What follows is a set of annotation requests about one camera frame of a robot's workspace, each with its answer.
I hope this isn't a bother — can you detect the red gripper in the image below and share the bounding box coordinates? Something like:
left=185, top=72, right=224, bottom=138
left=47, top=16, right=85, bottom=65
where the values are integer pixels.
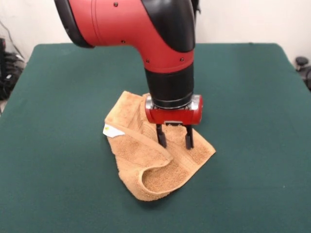
left=145, top=94, right=204, bottom=150

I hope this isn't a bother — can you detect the dark green table cloth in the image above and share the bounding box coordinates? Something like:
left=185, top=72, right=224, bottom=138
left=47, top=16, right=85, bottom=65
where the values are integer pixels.
left=0, top=43, right=311, bottom=233

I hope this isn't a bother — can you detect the dark pedestal leg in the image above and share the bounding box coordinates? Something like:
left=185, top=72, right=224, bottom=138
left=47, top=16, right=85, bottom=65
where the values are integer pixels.
left=295, top=56, right=311, bottom=92
left=0, top=37, right=26, bottom=100

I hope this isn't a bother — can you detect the tan terry towel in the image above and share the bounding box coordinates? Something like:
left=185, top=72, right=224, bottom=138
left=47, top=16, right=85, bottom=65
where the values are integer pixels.
left=102, top=91, right=217, bottom=202

